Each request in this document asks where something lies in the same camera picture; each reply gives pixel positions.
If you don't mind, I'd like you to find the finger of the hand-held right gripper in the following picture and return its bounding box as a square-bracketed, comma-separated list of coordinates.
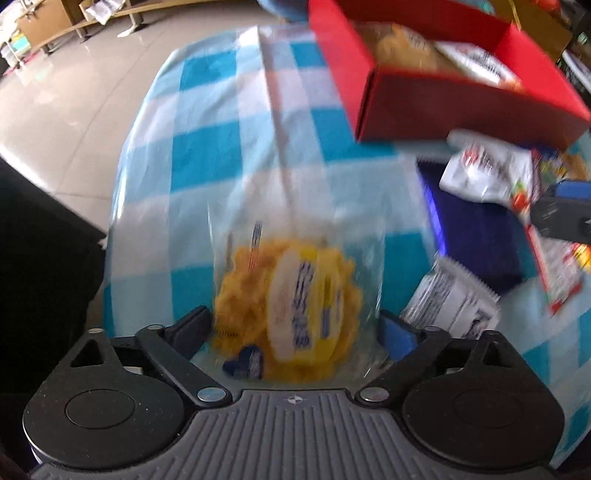
[530, 198, 591, 243]
[553, 181, 591, 202]

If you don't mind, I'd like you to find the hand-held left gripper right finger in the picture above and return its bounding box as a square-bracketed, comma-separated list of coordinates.
[359, 310, 528, 408]

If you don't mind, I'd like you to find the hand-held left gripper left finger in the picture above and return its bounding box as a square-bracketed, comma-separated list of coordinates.
[69, 305, 232, 408]

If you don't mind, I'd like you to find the red white colourful snack packet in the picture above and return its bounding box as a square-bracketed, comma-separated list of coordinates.
[507, 148, 591, 315]

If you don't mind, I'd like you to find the dark purple snack packet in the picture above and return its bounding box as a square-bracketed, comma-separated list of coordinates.
[416, 157, 536, 297]

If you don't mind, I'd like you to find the yellow puffed snack bag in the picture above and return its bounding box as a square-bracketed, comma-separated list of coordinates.
[207, 194, 389, 384]
[372, 23, 446, 71]

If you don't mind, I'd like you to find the red cardboard box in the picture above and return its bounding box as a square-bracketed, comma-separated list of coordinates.
[307, 0, 591, 151]

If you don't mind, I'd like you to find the white packet with red label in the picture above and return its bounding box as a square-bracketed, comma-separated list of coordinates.
[400, 257, 502, 340]

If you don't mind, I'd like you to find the white black snack packet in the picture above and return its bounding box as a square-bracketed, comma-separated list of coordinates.
[438, 130, 534, 205]
[436, 41, 525, 90]

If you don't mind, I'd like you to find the black furniture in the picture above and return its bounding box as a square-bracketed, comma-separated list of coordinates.
[0, 156, 108, 480]

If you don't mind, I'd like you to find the wooden cabinet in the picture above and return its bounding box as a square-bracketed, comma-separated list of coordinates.
[489, 0, 574, 63]

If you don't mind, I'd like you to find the blue white checkered tablecloth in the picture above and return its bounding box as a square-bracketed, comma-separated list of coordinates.
[102, 25, 591, 472]

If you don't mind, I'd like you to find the low wooden shelf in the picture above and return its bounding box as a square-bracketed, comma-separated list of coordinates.
[0, 0, 259, 58]

